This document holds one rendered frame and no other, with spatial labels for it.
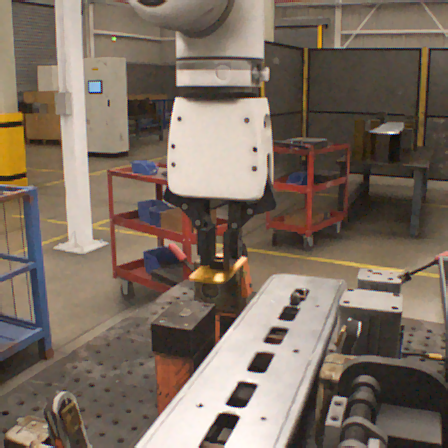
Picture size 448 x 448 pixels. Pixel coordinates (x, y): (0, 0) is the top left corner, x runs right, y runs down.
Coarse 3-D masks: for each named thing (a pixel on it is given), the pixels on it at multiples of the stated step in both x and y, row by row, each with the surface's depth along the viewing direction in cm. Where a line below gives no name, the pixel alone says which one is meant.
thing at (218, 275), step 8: (216, 256) 56; (216, 264) 55; (240, 264) 57; (200, 272) 54; (208, 272) 54; (216, 272) 54; (224, 272) 54; (232, 272) 54; (192, 280) 53; (200, 280) 52; (208, 280) 52; (216, 280) 52; (224, 280) 52
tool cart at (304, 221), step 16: (288, 144) 448; (304, 144) 440; (320, 144) 481; (336, 144) 507; (304, 160) 493; (288, 176) 504; (304, 176) 469; (320, 176) 490; (336, 176) 505; (304, 192) 458; (304, 208) 538; (272, 224) 485; (288, 224) 473; (304, 224) 472; (320, 224) 478; (336, 224) 517; (272, 240) 484; (304, 240) 473
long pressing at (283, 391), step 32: (288, 288) 118; (320, 288) 118; (256, 320) 102; (320, 320) 102; (224, 352) 90; (256, 352) 90; (288, 352) 90; (320, 352) 89; (192, 384) 80; (224, 384) 80; (256, 384) 80; (288, 384) 80; (160, 416) 73; (192, 416) 72; (256, 416) 72; (288, 416) 71
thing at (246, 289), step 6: (246, 252) 118; (246, 264) 119; (246, 270) 119; (246, 276) 118; (246, 282) 118; (240, 288) 118; (246, 288) 118; (252, 288) 121; (240, 294) 119; (246, 294) 118
